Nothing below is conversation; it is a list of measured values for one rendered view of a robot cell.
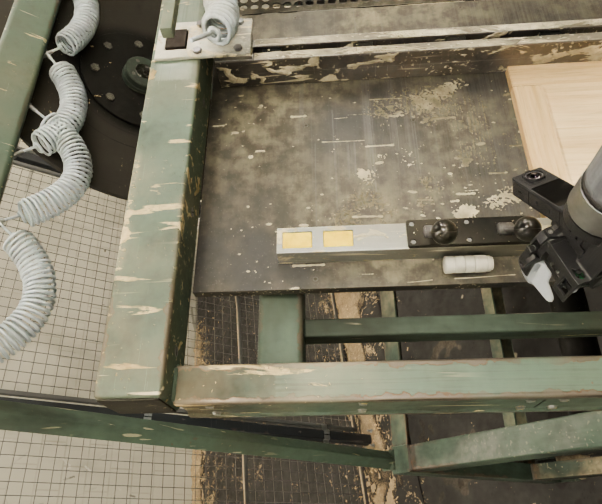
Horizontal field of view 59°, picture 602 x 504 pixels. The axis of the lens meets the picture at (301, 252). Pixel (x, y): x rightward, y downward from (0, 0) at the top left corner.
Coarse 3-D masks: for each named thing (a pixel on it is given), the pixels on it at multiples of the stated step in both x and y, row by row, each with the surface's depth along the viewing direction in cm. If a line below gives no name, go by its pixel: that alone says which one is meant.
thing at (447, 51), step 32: (160, 32) 108; (192, 32) 108; (384, 32) 109; (416, 32) 108; (448, 32) 107; (480, 32) 107; (512, 32) 107; (544, 32) 106; (576, 32) 107; (224, 64) 109; (256, 64) 109; (288, 64) 109; (320, 64) 109; (352, 64) 109; (384, 64) 109; (416, 64) 109; (448, 64) 109; (480, 64) 109; (512, 64) 109
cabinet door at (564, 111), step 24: (528, 72) 108; (552, 72) 108; (576, 72) 107; (600, 72) 107; (528, 96) 105; (552, 96) 105; (576, 96) 105; (600, 96) 104; (528, 120) 102; (552, 120) 102; (576, 120) 102; (600, 120) 102; (528, 144) 100; (552, 144) 100; (576, 144) 100; (600, 144) 99; (552, 168) 97; (576, 168) 97
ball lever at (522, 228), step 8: (528, 216) 78; (496, 224) 89; (504, 224) 88; (512, 224) 88; (520, 224) 77; (528, 224) 77; (536, 224) 77; (504, 232) 88; (512, 232) 88; (520, 232) 77; (528, 232) 77; (536, 232) 77; (528, 240) 78
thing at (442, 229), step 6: (438, 222) 78; (444, 222) 78; (450, 222) 78; (426, 228) 88; (432, 228) 79; (438, 228) 78; (444, 228) 77; (450, 228) 77; (456, 228) 78; (426, 234) 88; (432, 234) 79; (438, 234) 78; (444, 234) 77; (450, 234) 77; (456, 234) 78; (438, 240) 78; (444, 240) 78; (450, 240) 78
